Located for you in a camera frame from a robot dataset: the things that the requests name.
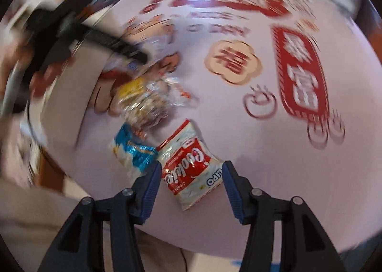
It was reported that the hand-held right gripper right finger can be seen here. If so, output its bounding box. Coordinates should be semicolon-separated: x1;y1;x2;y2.
222;160;347;272

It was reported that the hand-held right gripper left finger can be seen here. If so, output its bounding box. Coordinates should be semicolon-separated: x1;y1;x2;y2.
37;161;163;272

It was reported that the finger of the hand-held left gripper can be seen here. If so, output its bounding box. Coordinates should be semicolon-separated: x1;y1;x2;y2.
78;23;149;64

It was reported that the red and white printed tablecloth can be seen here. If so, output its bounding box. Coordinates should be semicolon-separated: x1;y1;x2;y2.
39;0;382;261

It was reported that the beige clothing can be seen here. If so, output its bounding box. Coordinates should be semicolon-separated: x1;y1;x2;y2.
0;176;191;272

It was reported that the yellow pastry packet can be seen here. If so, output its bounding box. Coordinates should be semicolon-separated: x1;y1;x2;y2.
118;78;147;100

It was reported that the blue and white snack packet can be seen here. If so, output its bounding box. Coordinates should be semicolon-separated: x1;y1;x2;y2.
112;123;159;177

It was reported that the clear nut bar packet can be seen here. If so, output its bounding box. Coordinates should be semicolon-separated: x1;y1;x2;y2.
119;76;199;133

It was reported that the red and white cookie packet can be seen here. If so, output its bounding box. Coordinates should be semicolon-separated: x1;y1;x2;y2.
157;119;224;211

